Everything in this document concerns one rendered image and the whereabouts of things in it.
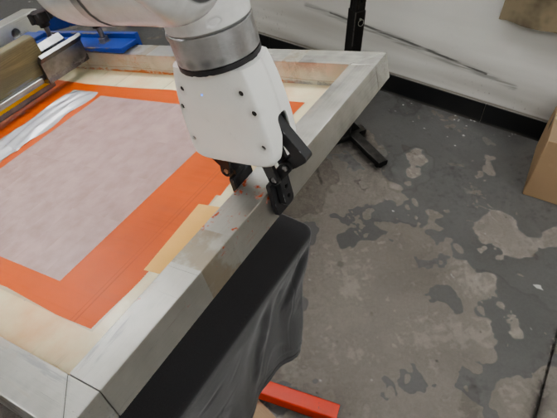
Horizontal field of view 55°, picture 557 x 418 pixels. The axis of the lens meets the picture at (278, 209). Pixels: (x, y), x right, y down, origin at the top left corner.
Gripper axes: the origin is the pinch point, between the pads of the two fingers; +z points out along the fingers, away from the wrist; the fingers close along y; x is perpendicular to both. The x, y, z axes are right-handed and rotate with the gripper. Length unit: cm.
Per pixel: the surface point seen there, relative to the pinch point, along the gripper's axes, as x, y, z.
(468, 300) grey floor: 94, -8, 128
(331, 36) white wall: 200, -109, 78
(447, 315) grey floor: 84, -12, 127
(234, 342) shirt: -3.1, -12.0, 29.4
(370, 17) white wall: 200, -86, 68
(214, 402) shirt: -9.2, -14.7, 38.1
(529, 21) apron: 193, -12, 67
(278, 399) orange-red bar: 25, -44, 111
